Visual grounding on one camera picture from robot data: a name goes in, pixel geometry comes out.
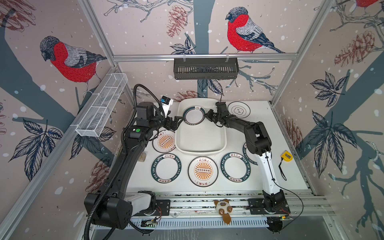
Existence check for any white plastic bin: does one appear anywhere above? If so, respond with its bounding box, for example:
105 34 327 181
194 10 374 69
176 98 227 156

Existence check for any orange sunburst plate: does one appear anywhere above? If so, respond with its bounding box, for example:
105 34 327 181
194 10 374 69
188 157 219 188
152 130 176 154

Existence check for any orange sunburst plate centre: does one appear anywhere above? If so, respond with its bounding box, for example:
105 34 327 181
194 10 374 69
188 157 219 188

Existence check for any orange sunburst plate left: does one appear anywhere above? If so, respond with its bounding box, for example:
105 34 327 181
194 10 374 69
152 130 176 154

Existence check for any green red ringed plate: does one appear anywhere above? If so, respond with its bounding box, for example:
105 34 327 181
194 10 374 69
183 106 206 126

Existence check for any black corrugated cable conduit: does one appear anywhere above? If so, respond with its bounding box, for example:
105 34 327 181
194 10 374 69
83 83 166 240

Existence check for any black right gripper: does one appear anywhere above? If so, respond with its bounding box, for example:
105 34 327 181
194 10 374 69
204 108 223 123

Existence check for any yellow tape measure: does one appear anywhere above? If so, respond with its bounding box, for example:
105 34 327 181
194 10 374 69
279 151 293 181

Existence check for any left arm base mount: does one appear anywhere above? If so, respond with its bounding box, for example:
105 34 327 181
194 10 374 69
129 191 171 217

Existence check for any brown plush toy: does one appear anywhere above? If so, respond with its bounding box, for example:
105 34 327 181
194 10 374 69
214 199 233 225

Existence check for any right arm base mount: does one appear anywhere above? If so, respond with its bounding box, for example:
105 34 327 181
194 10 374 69
247 190 291 215

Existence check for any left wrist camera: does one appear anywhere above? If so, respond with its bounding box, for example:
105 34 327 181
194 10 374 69
160 95 174 117

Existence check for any aluminium rail base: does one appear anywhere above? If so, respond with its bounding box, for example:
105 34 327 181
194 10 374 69
127 193 335 232

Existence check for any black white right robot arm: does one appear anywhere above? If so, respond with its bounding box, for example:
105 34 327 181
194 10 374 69
205 110 289 213

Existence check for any small white green-rimmed plate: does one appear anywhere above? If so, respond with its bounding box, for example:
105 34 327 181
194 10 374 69
228 101 251 119

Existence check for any green hao shi plate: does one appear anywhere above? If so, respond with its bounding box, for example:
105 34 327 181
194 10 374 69
151 154 182 184
220 152 251 183
242 143 258 166

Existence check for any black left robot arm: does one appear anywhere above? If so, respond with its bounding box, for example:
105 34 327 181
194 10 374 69
84 102 183 239

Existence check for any black wire wall basket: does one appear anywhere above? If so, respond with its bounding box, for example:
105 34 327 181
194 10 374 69
174 58 239 80

